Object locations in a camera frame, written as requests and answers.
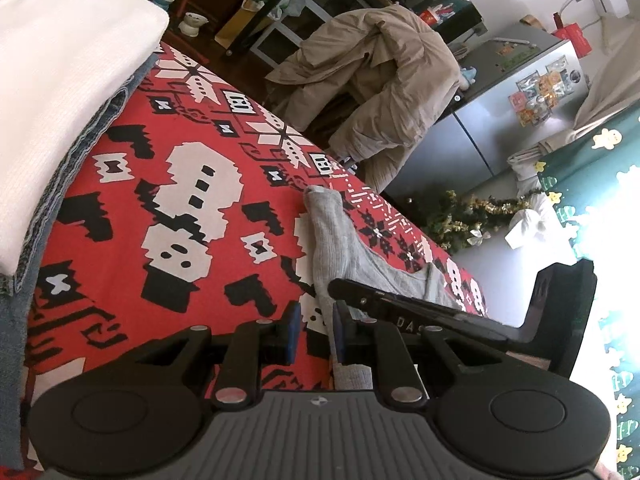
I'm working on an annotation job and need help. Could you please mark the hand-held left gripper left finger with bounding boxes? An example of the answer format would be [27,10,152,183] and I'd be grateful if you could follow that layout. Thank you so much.
[132,302,303,411]

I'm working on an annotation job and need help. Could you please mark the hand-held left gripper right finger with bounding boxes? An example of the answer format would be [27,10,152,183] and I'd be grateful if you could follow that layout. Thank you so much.
[332,301,506,408]

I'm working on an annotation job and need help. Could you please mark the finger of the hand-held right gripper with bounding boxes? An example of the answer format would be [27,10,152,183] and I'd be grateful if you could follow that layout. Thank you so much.
[327,277,401,320]

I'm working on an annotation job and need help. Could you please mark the grey polo shirt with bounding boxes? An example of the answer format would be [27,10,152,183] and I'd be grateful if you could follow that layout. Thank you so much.
[304,185,461,391]

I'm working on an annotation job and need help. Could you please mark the white bow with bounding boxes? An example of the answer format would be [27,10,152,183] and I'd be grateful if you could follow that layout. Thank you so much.
[505,205,566,251]

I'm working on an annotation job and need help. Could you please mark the small Christmas tree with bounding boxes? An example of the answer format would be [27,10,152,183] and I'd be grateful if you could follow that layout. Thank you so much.
[410,187,546,253]

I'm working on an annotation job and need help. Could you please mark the green printed curtain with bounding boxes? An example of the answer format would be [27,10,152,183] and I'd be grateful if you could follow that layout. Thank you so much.
[537,115,640,480]

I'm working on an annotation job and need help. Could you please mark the red patterned blanket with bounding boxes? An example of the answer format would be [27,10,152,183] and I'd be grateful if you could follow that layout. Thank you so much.
[22,42,488,471]

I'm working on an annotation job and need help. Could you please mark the beige jacket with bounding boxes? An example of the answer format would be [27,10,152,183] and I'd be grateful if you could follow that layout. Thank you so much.
[265,4,461,193]

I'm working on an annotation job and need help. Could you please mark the silver refrigerator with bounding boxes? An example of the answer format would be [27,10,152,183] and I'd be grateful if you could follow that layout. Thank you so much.
[385,22,588,196]

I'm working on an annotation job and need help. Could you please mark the colourful fridge magnets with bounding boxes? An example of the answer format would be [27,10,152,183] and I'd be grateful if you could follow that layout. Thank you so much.
[507,55,583,128]

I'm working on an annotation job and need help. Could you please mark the folded blue jeans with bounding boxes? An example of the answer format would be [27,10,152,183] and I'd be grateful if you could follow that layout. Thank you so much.
[0,50,158,471]

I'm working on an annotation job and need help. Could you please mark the red bag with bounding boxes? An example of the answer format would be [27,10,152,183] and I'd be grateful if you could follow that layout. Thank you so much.
[552,12,593,58]

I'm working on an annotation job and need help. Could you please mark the tan paper bag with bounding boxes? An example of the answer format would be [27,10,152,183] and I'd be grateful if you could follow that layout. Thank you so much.
[215,0,263,53]

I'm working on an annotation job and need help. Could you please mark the white folded cloth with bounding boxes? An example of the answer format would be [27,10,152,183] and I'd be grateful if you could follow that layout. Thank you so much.
[0,0,171,276]

